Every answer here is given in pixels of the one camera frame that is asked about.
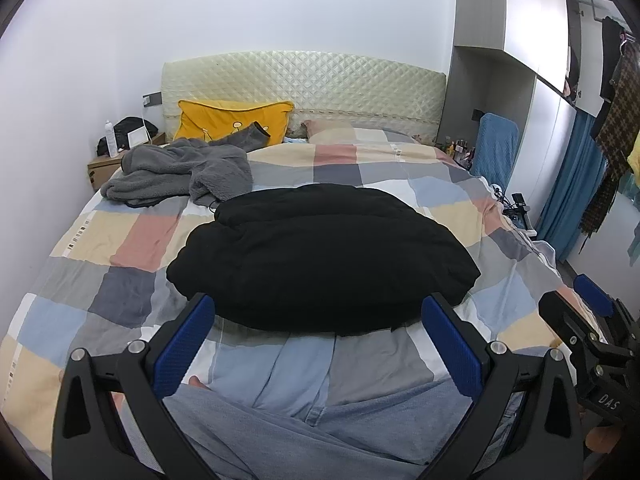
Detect black bag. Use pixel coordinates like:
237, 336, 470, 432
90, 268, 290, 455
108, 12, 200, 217
96, 116, 160, 157

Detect cluster of small bottles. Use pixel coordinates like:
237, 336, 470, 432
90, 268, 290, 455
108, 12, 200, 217
440, 135, 473, 168

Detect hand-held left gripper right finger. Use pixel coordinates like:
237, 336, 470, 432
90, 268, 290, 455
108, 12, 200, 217
421, 292, 586, 480

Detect grey wardrobe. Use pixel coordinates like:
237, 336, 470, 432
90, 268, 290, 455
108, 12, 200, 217
436, 0, 583, 241

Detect blue curtain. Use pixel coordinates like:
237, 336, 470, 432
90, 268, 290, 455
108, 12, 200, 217
537, 110, 608, 263

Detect pink patterned pillow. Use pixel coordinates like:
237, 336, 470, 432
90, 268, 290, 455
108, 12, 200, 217
300, 119, 436, 146

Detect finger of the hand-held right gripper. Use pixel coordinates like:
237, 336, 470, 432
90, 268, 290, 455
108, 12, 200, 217
572, 274, 640, 346
539, 290, 606, 356

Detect person's blue-grey pants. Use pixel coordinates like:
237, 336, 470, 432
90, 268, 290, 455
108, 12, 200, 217
165, 380, 516, 480

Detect grey fleece robe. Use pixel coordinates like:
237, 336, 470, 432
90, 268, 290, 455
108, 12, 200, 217
100, 122, 273, 208

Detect person's right hand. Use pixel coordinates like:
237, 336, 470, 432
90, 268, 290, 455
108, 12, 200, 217
585, 425, 626, 453

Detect brown plaid hanging garment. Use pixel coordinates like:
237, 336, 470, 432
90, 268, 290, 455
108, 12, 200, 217
580, 40, 640, 241

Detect black device with cable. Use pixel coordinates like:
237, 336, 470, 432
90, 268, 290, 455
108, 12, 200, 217
492, 185, 532, 221

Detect yellow pillow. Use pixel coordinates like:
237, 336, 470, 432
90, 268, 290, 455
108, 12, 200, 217
172, 99, 296, 143

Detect blue towel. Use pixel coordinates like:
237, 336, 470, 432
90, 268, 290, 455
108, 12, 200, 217
470, 112, 520, 196

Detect black hanging garment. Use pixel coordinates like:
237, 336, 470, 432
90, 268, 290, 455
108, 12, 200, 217
599, 16, 628, 103

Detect cream quilted headboard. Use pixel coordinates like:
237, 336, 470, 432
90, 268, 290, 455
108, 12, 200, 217
160, 50, 447, 143

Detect wooden nightstand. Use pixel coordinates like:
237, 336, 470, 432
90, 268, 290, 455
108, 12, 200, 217
87, 131, 167, 191

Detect black padded jacket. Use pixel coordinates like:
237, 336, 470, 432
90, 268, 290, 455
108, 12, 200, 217
166, 183, 482, 336

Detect checkered duvet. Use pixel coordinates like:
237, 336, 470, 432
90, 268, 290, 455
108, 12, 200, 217
0, 127, 601, 461

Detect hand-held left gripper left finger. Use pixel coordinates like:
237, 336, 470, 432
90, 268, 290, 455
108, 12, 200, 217
50, 292, 217, 480

